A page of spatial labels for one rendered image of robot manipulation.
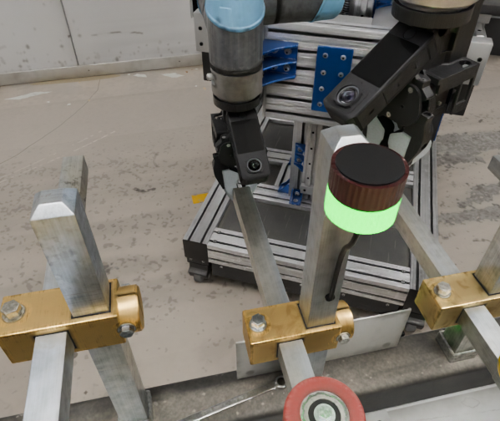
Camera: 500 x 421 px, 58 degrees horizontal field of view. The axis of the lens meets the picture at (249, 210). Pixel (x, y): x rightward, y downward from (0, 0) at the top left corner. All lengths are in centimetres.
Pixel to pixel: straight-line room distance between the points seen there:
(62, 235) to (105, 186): 183
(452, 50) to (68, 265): 42
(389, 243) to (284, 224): 37
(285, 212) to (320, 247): 123
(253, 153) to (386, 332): 34
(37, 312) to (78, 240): 12
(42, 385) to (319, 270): 29
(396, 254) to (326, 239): 116
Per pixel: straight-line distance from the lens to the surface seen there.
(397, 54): 47
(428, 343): 81
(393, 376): 76
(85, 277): 44
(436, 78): 49
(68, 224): 39
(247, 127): 68
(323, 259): 48
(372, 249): 160
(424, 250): 71
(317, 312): 55
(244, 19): 61
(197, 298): 169
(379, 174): 35
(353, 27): 118
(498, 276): 65
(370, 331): 72
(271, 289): 62
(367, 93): 45
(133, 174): 227
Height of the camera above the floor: 135
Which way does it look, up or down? 42 degrees down
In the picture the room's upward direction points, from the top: straight up
